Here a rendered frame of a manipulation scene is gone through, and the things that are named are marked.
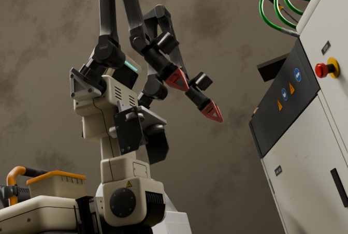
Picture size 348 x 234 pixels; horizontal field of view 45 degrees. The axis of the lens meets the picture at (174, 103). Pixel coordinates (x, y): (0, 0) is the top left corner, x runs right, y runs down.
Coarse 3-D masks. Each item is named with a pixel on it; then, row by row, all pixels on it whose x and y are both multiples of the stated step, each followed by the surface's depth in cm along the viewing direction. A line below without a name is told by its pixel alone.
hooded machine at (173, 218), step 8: (168, 200) 339; (168, 208) 325; (168, 216) 301; (176, 216) 315; (184, 216) 332; (160, 224) 290; (168, 224) 294; (176, 224) 308; (184, 224) 325; (160, 232) 289; (168, 232) 290; (176, 232) 302; (184, 232) 318
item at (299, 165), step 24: (312, 120) 116; (288, 144) 138; (312, 144) 119; (336, 144) 106; (288, 168) 142; (312, 168) 123; (336, 168) 108; (288, 192) 147; (312, 192) 127; (336, 192) 111; (288, 216) 153; (312, 216) 131; (336, 216) 115
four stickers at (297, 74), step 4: (296, 68) 119; (296, 72) 119; (296, 76) 120; (300, 76) 117; (300, 80) 118; (288, 84) 127; (292, 84) 124; (284, 88) 130; (288, 88) 127; (292, 88) 125; (284, 92) 131; (292, 92) 125; (284, 96) 132; (276, 100) 140; (284, 100) 133; (280, 104) 137; (280, 108) 138
